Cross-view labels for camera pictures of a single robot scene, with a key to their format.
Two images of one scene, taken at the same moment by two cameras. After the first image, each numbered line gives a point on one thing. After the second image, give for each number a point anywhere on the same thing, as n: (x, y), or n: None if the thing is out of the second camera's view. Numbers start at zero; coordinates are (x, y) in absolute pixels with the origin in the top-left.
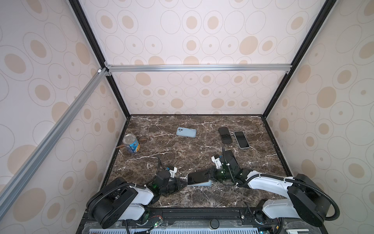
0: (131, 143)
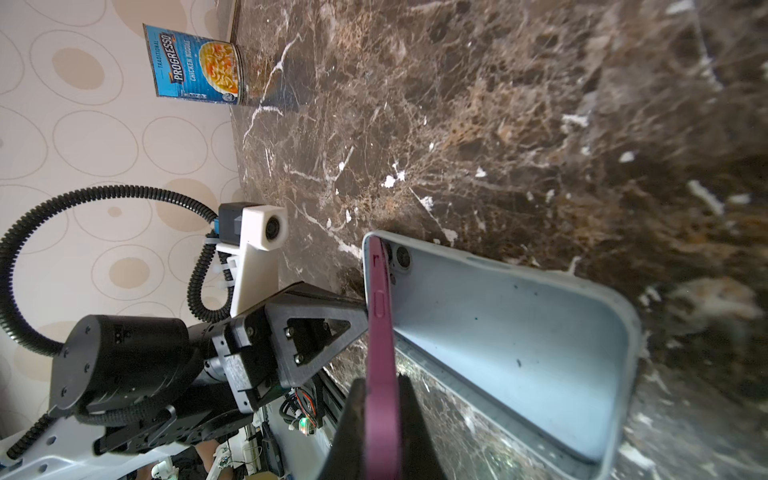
0: (195, 69)
